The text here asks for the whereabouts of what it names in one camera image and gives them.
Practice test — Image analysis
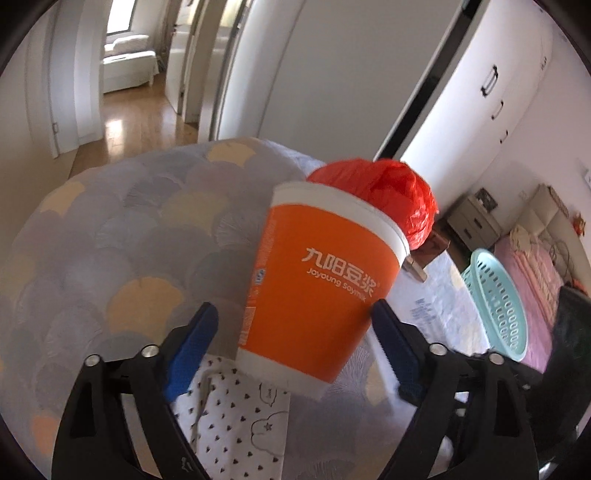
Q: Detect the orange paper cup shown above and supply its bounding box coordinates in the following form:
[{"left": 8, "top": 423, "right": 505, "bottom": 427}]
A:
[{"left": 235, "top": 181, "right": 411, "bottom": 400}]

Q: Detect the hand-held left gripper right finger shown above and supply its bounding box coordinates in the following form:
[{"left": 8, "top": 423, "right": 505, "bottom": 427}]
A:
[{"left": 372, "top": 299, "right": 541, "bottom": 480}]

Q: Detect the white sofa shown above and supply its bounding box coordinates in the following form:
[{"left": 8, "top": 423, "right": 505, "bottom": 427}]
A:
[{"left": 99, "top": 33, "right": 158, "bottom": 93}]

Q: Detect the beige nightstand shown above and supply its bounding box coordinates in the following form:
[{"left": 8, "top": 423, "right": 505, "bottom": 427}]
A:
[{"left": 447, "top": 194, "right": 504, "bottom": 240}]

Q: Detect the white door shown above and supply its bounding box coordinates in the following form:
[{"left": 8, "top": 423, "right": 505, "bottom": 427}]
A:
[{"left": 217, "top": 0, "right": 483, "bottom": 158}]

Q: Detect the brown cardboard box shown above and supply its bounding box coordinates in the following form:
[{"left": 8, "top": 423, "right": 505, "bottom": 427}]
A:
[{"left": 411, "top": 231, "right": 452, "bottom": 268}]

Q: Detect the dark framed window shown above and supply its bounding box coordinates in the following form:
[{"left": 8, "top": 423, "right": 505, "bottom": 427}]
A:
[{"left": 106, "top": 0, "right": 139, "bottom": 35}]

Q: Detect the white wardrobe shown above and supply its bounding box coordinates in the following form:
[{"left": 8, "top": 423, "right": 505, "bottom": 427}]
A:
[{"left": 397, "top": 0, "right": 555, "bottom": 185}]

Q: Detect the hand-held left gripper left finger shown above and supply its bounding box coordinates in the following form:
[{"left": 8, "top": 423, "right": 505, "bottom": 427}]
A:
[{"left": 51, "top": 302, "right": 220, "bottom": 480}]

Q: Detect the folded yellow pink quilt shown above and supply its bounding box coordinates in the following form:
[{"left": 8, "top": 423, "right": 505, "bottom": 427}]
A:
[{"left": 508, "top": 225, "right": 546, "bottom": 254}]

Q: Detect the white heart-patterned cloth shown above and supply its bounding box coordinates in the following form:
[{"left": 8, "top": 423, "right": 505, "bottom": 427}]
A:
[{"left": 178, "top": 355, "right": 293, "bottom": 480}]

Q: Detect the beige padded headboard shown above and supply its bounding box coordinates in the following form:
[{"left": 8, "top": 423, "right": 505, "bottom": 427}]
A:
[{"left": 526, "top": 184, "right": 591, "bottom": 282}]

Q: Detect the orange plastic bag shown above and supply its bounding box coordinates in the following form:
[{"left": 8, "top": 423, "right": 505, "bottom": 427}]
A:
[{"left": 307, "top": 158, "right": 438, "bottom": 252}]

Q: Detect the pink bed blanket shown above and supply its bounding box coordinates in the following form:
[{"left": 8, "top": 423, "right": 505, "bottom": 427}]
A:
[{"left": 494, "top": 235, "right": 568, "bottom": 370}]

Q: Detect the teal plastic basket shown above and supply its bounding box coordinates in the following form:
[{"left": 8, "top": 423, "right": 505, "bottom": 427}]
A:
[{"left": 459, "top": 248, "right": 528, "bottom": 362}]

